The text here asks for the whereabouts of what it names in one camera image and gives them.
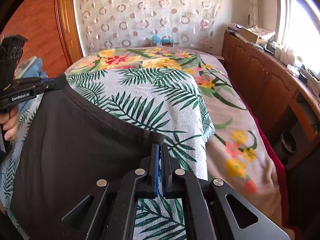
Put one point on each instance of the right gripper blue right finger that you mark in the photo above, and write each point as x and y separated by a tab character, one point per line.
196	195

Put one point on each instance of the circle pattern sheer curtain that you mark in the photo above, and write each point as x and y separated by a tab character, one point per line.
106	24

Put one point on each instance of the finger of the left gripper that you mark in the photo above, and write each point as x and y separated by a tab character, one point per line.
47	83

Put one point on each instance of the blue toy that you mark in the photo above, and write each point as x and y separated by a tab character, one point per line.
161	41

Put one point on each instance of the cardboard box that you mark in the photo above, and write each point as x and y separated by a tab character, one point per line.
255	34

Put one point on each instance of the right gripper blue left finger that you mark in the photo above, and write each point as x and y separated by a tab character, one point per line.
121	199

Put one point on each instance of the wooden sideboard cabinet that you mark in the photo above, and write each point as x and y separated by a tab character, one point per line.
276	98

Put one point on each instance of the wooden louvered wardrobe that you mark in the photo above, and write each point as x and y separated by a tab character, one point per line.
50	29

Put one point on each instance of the floral pink blanket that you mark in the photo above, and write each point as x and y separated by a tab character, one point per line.
225	119

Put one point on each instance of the folded beige pants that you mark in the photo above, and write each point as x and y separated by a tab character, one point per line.
23	67

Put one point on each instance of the left hand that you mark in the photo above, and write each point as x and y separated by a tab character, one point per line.
10	123

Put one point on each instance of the folded blue jeans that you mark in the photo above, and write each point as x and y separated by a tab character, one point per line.
33	69

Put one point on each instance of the black pants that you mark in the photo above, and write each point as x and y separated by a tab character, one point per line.
70	145

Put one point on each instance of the palm leaf bed cover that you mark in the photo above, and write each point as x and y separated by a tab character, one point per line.
95	128

